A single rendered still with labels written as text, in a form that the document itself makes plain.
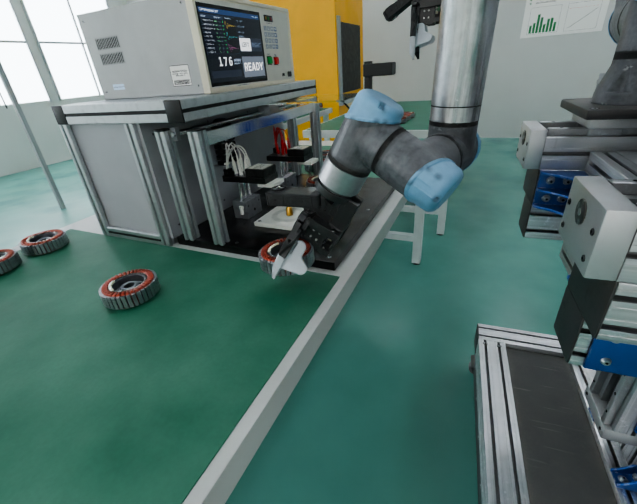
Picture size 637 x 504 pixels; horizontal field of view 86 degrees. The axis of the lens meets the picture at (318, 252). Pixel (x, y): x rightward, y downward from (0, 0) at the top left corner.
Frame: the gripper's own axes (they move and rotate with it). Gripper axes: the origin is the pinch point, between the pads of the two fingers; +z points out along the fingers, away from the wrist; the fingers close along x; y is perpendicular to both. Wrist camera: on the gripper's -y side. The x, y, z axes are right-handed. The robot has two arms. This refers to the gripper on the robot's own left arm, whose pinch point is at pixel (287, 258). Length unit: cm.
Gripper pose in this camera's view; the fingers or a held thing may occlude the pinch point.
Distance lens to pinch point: 70.4
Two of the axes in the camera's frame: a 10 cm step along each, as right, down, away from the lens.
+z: -3.9, 6.9, 6.0
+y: 8.3, 5.5, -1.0
